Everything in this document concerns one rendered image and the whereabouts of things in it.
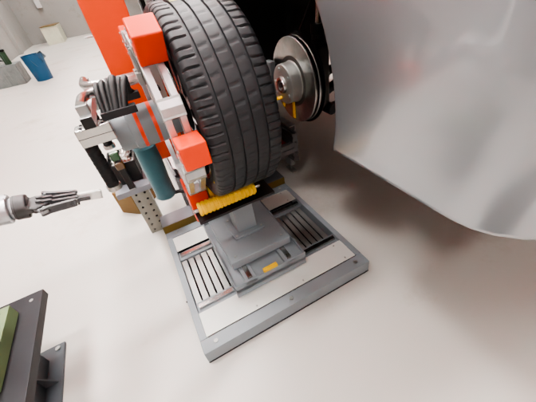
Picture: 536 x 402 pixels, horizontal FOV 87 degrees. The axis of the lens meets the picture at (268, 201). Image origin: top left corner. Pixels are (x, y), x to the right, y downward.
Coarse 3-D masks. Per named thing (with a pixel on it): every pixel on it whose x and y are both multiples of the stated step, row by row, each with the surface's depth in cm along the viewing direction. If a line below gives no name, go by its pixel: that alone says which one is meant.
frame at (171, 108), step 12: (144, 72) 74; (168, 84) 75; (156, 96) 74; (168, 108) 74; (180, 108) 75; (168, 120) 75; (180, 120) 79; (168, 132) 78; (168, 144) 122; (180, 168) 118; (204, 168) 87; (192, 180) 89; (204, 180) 95; (192, 192) 104
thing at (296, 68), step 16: (288, 48) 106; (304, 48) 98; (288, 64) 106; (304, 64) 101; (288, 80) 106; (304, 80) 105; (320, 80) 100; (288, 96) 110; (304, 96) 109; (320, 96) 103; (288, 112) 126; (304, 112) 114
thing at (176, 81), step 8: (168, 56) 94; (168, 64) 106; (168, 72) 105; (176, 72) 78; (176, 80) 97; (176, 88) 104; (168, 96) 119; (184, 96) 96; (184, 104) 108; (192, 112) 96; (192, 120) 110; (192, 128) 109; (208, 168) 111; (208, 176) 105
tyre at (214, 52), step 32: (160, 0) 81; (192, 0) 79; (224, 0) 80; (192, 32) 73; (224, 32) 75; (192, 64) 71; (224, 64) 74; (256, 64) 77; (192, 96) 73; (224, 96) 75; (256, 96) 78; (224, 128) 78; (256, 128) 82; (224, 160) 83; (256, 160) 91; (224, 192) 98
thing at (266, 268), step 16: (208, 224) 160; (224, 256) 140; (272, 256) 136; (288, 256) 130; (304, 256) 134; (240, 272) 128; (256, 272) 130; (272, 272) 129; (240, 288) 124; (256, 288) 129
